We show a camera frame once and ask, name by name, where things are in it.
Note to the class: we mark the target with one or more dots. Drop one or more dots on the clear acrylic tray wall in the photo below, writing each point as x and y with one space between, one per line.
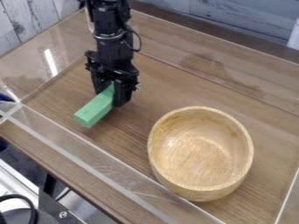
192 65

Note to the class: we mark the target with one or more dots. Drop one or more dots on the blue object at left edge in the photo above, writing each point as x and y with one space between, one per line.
5 98

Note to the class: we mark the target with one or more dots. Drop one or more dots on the brown wooden bowl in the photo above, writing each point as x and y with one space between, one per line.
200 153

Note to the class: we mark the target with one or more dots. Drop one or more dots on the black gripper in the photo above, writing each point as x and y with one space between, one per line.
109 65

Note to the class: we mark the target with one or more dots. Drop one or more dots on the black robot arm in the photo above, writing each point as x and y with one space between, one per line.
108 16

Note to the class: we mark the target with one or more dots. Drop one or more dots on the black table leg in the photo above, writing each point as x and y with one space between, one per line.
49 184

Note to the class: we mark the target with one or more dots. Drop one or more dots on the green rectangular block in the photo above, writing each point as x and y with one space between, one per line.
92 112

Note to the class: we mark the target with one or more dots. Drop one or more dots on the black metal bracket with screw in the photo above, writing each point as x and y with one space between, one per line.
52 212

